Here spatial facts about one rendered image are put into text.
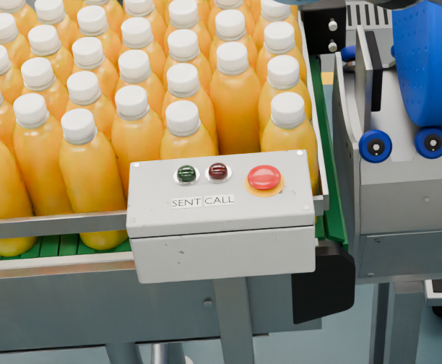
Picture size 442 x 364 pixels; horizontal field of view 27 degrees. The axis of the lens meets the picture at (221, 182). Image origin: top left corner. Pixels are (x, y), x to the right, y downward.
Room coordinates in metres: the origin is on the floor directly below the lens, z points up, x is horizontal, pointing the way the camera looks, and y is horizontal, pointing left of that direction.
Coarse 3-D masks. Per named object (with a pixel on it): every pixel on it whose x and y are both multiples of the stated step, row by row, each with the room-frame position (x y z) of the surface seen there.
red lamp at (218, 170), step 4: (212, 164) 0.72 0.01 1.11; (216, 164) 0.72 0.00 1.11; (220, 164) 0.72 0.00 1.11; (224, 164) 0.72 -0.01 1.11; (212, 168) 0.71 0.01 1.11; (216, 168) 0.71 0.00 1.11; (220, 168) 0.71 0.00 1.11; (224, 168) 0.71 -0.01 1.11; (208, 172) 0.71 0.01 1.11; (212, 172) 0.71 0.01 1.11; (216, 172) 0.71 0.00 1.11; (220, 172) 0.71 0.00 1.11; (224, 172) 0.71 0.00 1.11; (212, 176) 0.70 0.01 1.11; (216, 176) 0.70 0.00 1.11; (220, 176) 0.70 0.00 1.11; (224, 176) 0.70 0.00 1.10
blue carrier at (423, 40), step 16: (400, 16) 1.02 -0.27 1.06; (416, 16) 0.92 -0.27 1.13; (432, 16) 0.86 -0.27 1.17; (400, 32) 1.01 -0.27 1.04; (416, 32) 0.92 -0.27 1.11; (432, 32) 0.85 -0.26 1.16; (400, 48) 1.00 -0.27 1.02; (416, 48) 0.91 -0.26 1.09; (432, 48) 0.84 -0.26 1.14; (400, 64) 1.00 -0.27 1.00; (416, 64) 0.90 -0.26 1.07; (432, 64) 0.83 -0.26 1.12; (400, 80) 0.99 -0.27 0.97; (416, 80) 0.89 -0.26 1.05; (432, 80) 0.83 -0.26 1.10; (416, 96) 0.88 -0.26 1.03; (432, 96) 0.83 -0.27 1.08; (416, 112) 0.88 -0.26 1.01; (432, 112) 0.84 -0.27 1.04
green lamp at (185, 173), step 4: (180, 168) 0.72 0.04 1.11; (184, 168) 0.72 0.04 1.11; (188, 168) 0.72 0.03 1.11; (192, 168) 0.72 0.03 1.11; (180, 172) 0.71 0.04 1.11; (184, 172) 0.71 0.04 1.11; (188, 172) 0.71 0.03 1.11; (192, 172) 0.71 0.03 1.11; (180, 176) 0.71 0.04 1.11; (184, 176) 0.71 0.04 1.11; (188, 176) 0.71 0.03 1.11; (192, 176) 0.71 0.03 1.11; (180, 180) 0.71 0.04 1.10; (184, 180) 0.70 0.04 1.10; (188, 180) 0.70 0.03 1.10; (192, 180) 0.71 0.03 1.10
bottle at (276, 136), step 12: (300, 120) 0.80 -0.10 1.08; (264, 132) 0.82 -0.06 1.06; (276, 132) 0.80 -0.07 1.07; (288, 132) 0.80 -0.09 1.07; (300, 132) 0.80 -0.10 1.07; (312, 132) 0.81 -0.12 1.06; (264, 144) 0.81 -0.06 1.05; (276, 144) 0.79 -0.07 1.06; (288, 144) 0.79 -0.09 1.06; (300, 144) 0.79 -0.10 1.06; (312, 144) 0.80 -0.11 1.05; (312, 156) 0.79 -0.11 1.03; (312, 168) 0.79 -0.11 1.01; (312, 180) 0.79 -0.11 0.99; (312, 192) 0.79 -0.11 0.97
